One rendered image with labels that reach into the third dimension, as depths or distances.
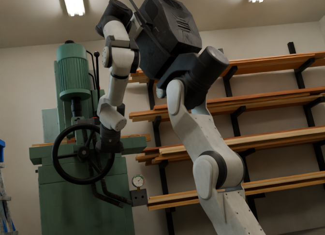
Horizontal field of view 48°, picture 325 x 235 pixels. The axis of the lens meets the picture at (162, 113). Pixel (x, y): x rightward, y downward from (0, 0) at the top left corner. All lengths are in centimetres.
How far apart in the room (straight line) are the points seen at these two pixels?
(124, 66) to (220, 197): 58
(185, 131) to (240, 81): 348
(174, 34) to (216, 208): 70
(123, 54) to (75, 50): 86
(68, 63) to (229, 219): 129
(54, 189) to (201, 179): 84
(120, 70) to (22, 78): 349
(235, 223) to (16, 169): 349
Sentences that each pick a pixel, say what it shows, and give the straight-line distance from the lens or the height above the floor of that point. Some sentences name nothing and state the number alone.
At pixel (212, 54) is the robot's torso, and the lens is 140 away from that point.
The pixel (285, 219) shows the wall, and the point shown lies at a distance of 474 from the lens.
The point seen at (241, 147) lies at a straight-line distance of 409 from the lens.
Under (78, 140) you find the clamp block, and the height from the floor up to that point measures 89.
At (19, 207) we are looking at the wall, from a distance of 447.
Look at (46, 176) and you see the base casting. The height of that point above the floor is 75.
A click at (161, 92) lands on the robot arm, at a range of 194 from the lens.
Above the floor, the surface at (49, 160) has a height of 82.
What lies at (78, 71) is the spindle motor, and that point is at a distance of 213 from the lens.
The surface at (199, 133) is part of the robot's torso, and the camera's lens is 139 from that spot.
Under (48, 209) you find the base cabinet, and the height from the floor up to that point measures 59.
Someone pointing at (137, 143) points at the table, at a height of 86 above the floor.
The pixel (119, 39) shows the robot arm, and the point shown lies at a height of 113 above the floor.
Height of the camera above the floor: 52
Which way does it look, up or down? 14 degrees up
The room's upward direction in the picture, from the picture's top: 9 degrees counter-clockwise
